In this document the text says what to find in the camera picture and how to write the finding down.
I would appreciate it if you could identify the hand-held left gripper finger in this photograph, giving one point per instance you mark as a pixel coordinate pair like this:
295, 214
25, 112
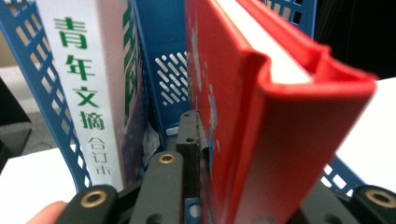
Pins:
190, 146

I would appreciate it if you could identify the red hardcover book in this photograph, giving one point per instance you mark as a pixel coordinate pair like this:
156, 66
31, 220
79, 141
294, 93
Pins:
280, 140

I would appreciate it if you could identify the white paperback book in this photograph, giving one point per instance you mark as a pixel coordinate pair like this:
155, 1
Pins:
93, 93

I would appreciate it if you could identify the blue plastic file rack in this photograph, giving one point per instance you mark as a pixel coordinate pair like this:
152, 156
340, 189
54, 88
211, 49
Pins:
162, 37

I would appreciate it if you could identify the black curtain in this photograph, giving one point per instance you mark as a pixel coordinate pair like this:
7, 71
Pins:
355, 34

